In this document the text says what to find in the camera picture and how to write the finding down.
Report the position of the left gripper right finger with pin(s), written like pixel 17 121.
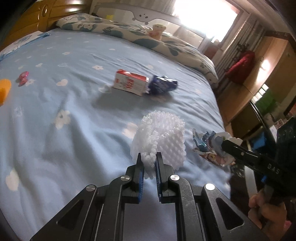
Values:
pixel 163 173

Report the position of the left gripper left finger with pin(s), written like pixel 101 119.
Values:
pixel 134 191

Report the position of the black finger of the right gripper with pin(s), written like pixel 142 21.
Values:
pixel 256 162

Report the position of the white foam fruit net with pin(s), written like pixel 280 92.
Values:
pixel 162 132

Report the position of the colourful wrapper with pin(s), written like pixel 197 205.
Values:
pixel 209 146

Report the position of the blue snack bag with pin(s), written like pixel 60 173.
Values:
pixel 161 84

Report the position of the person right hand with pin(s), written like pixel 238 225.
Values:
pixel 271 219

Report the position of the red white milk carton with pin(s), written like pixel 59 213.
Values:
pixel 130 82

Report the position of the red jacket hanging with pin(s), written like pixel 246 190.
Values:
pixel 239 72

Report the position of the wooden wardrobe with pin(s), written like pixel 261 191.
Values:
pixel 274 68

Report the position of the blue floral bed sheet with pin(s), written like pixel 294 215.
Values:
pixel 67 127

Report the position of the grey striped curtain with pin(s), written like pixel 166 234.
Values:
pixel 248 37

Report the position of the floral blue white duvet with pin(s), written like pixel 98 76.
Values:
pixel 169 46

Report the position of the pink teddy bear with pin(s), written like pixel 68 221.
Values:
pixel 157 31

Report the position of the pink candy wrapper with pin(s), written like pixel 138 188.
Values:
pixel 23 78

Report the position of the small orange cup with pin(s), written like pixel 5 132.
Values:
pixel 5 87

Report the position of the yellow toy behind duvet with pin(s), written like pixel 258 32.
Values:
pixel 110 17

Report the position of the white blue pillow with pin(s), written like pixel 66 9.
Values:
pixel 21 42

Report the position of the wooden headboard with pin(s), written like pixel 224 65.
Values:
pixel 41 16

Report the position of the grey bed guard rail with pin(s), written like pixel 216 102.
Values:
pixel 128 13

